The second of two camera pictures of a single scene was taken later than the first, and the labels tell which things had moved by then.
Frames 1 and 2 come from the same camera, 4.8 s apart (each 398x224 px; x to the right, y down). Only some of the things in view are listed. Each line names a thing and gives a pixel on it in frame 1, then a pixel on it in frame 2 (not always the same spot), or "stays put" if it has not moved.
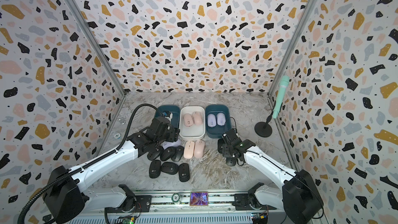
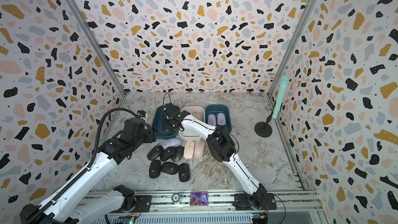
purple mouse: x=221 y=119 stays put
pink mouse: x=199 y=149 stays put
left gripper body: x=172 y=136 to x=150 y=136
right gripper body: x=228 y=152 to x=169 y=123
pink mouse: x=197 y=117 stays put
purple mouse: x=211 y=120 stays put
